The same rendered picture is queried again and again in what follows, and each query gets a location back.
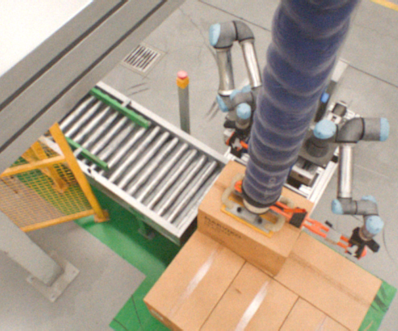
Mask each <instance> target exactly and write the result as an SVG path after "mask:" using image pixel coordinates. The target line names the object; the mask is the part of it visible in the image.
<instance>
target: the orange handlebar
mask: <svg viewBox="0 0 398 331"><path fill-rule="evenodd" d="M241 145H242V147H244V148H245V149H248V145H247V144H245V143H242V144H241ZM238 185H242V181H237V182H236V183H235V184H234V188H235V190H237V191H238V192H241V190H240V187H238ZM276 204H277V205H279V206H281V207H282V208H284V209H291V208H290V207H288V206H286V205H284V204H282V203H281V202H279V201H277V202H276ZM270 208H271V209H273V210H275V211H277V212H279V213H280V214H282V215H284V216H286V217H287V218H289V217H290V214H288V213H286V212H285V211H282V210H280V209H279V208H277V207H275V206H271V207H270ZM306 221H308V222H309V223H311V224H312V225H311V226H310V225H308V224H306V223H304V224H303V226H304V227H305V228H307V229H309V231H311V232H313V233H315V234H318V235H320V236H322V237H324V238H325V237H326V234H324V233H323V232H320V229H322V230H324V231H326V232H328V230H329V229H328V228H327V227H325V226H323V225H322V224H321V223H319V222H318V221H315V220H312V219H311V218H309V217H307V218H306ZM340 239H342V240H343V241H345V242H347V241H348V240H349V239H348V238H346V237H344V236H342V235H341V237H340ZM347 243H348V242H347ZM337 245H339V246H341V247H343V248H345V249H347V247H348V246H347V245H345V244H344V243H342V242H340V241H338V243H337Z"/></svg>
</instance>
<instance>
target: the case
mask: <svg viewBox="0 0 398 331"><path fill-rule="evenodd" d="M245 170H246V167H244V166H242V165H240V164H239V163H237V162H235V161H233V160H231V159H230V160H229V161H228V163H227V165H226V166H225V168H224V170H223V171H222V172H221V174H220V176H219V177H218V178H217V179H216V180H215V182H214V184H213V185H212V186H211V188H210V190H209V192H208V193H207V194H206V196H205V198H204V199H203V200H202V202H201V204H200V205H199V206H198V231H199V232H201V233H202V234H204V235H206V236H208V237H210V238H211V239H212V240H213V241H215V242H217V243H218V244H221V245H223V246H224V247H226V248H228V249H230V250H231V251H233V252H235V253H236V254H238V255H240V256H242V257H243V258H246V259H247V260H249V261H251V262H252V263H255V264H256V265H258V266H260V267H261V268H263V269H265V270H266V271H269V272H270V273H271V274H272V275H275V276H277V274H278V272H279V271H280V269H281V268H282V266H283V265H284V262H285V261H286V260H287V258H288V256H289V254H290V252H291V250H292V248H293V247H294V244H295V242H296V240H297V238H298V237H299V235H300V233H301V231H302V230H303V228H304V226H302V228H301V229H298V228H295V227H294V226H292V225H290V224H288V222H287V221H288V218H287V217H286V218H285V219H286V220H285V222H284V224H283V226H282V227H281V229H280V230H278V231H275V232H274V233H273V235H272V237H271V238H268V237H266V236H265V235H263V234H261V233H260V232H257V231H256V230H254V229H252V228H251V227H249V226H247V225H245V224H243V223H241V222H239V221H237V220H236V219H234V218H232V217H230V216H229V215H227V214H225V213H224V212H223V211H221V208H222V206H223V204H224V203H223V201H222V195H223V193H224V192H225V190H226V189H227V187H229V186H231V181H232V178H233V177H234V176H235V175H236V174H237V173H243V174H245ZM282 194H283V195H285V196H287V197H289V198H291V199H292V201H293V204H294V205H293V208H294V207H297V206H298V207H300V208H305V209H306V211H308V213H309V214H308V217H309V215H310V213H311V212H312V210H313V208H314V206H315V203H313V202H312V201H310V200H308V199H306V198H304V197H302V196H300V195H298V194H296V193H293V192H292V191H290V190H289V189H287V188H285V187H282ZM229 198H231V199H233V200H235V201H237V202H238V203H240V204H243V205H244V203H243V200H244V199H243V198H241V197H240V196H238V195H236V194H234V193H231V194H230V196H229ZM293 208H292V209H293ZM261 215H262V216H264V217H265V218H267V219H270V220H271V221H273V222H275V223H277V222H278V217H277V216H276V215H274V214H272V213H271V212H269V211H267V212H266V213H264V214H261Z"/></svg>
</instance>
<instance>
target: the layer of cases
mask: <svg viewBox="0 0 398 331"><path fill-rule="evenodd" d="M381 283H382V281H381V280H380V279H378V278H376V277H375V276H373V275H372V274H370V273H368V272H367V271H365V270H364V269H362V268H360V267H359V266H357V265H356V264H354V263H352V262H351V261H350V260H348V259H346V258H345V257H343V256H341V255H340V254H339V253H338V252H336V251H334V250H332V249H330V248H329V247H328V246H326V245H324V244H323V243H321V242H319V241H318V240H316V239H315V238H313V237H312V236H310V235H308V234H307V233H305V232H301V234H300V236H299V238H298V239H297V240H296V242H295V244H294V247H293V248H292V250H291V252H290V254H289V256H288V258H287V260H286V261H285V262H284V265H283V266H282V268H281V269H280V271H279V272H278V274H277V276H275V275H272V274H271V273H270V272H269V271H266V270H265V269H263V268H261V267H260V266H258V265H256V264H255V263H252V262H251V261H249V260H247V259H246V258H243V257H242V256H240V255H238V254H236V253H235V252H233V251H231V250H230V249H228V248H226V247H224V246H223V245H221V244H218V243H217V242H215V241H213V240H212V239H211V238H210V237H208V236H206V235H204V234H202V233H201V232H199V231H198V228H197V230H196V231H195V232H194V233H193V234H192V236H191V237H190V238H189V240H188V242H187V243H186V244H185V245H184V247H183V248H182V250H181V251H180V252H179V253H178V254H177V256H176V257H175V259H174V260H173V261H172V262H171V264H170V265H169V266H168V267H167V269H166V270H165V271H164V273H163V274H162V276H161V277H160V278H159V279H158V281H157V282H156V283H155V285H154V286H153V287H152V289H151V290H150V291H149V293H148V294H147V295H146V297H145V298H144V301H145V303H146V305H147V307H148V309H149V310H150V312H151V313H153V314H154V315H156V316H157V317H158V318H159V319H160V320H162V321H163V322H165V323H166V324H168V325H169V326H170V327H172V329H174V330H175V331H357V330H358V328H359V326H360V324H361V322H362V320H363V318H364V316H365V315H366V313H367V311H368V309H369V307H370V304H371V303H372V300H373V299H374V296H375V295H376V292H377V291H378V289H379V287H380V285H381Z"/></svg>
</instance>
